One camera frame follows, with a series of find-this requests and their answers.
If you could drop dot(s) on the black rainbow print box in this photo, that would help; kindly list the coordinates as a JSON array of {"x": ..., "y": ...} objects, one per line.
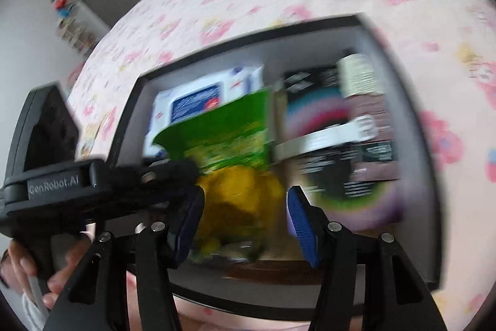
[{"x": 329, "y": 102}]

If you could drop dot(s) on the black cardboard box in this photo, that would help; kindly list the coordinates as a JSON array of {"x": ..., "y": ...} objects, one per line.
[{"x": 310, "y": 40}]

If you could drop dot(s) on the brown cream tube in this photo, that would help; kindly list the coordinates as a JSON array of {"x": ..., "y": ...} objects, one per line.
[{"x": 368, "y": 106}]

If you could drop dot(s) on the white toy shelf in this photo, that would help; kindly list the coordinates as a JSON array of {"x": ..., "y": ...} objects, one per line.
[{"x": 75, "y": 38}]

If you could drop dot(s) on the green corn snack packet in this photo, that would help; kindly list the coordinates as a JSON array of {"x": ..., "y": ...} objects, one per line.
[{"x": 232, "y": 137}]

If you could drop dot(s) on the person's left hand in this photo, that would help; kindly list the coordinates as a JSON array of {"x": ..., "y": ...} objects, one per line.
[{"x": 60, "y": 276}]

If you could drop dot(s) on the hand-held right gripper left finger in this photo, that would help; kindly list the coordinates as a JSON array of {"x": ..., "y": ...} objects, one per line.
[{"x": 190, "y": 226}]

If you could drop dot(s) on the white strip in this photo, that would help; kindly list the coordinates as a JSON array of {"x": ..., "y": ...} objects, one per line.
[{"x": 329, "y": 139}]

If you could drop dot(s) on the red blue plush toy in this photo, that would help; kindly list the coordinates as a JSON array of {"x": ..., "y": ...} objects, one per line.
[{"x": 62, "y": 5}]

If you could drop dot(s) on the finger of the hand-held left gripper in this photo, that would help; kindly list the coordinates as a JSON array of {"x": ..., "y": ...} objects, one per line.
[{"x": 155, "y": 179}]

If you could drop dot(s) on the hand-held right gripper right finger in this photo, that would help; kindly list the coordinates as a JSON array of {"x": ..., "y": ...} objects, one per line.
[{"x": 302, "y": 226}]

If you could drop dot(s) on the brown wooden comb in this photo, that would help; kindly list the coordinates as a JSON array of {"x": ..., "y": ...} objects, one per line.
[{"x": 271, "y": 273}]

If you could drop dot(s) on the white blue wet wipes pack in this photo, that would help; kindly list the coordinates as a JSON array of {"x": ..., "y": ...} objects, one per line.
[{"x": 193, "y": 102}]

